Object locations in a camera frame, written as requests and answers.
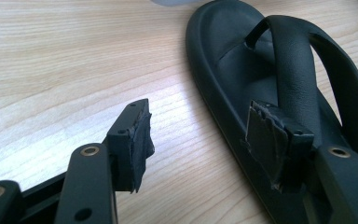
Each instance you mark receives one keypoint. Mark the black flip-flop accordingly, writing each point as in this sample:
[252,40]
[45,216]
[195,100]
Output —
[230,62]

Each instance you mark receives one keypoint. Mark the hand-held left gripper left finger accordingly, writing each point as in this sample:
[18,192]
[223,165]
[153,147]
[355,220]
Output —
[130,146]

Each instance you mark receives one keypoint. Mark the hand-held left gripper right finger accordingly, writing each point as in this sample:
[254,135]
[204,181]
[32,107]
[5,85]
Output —
[276,146]

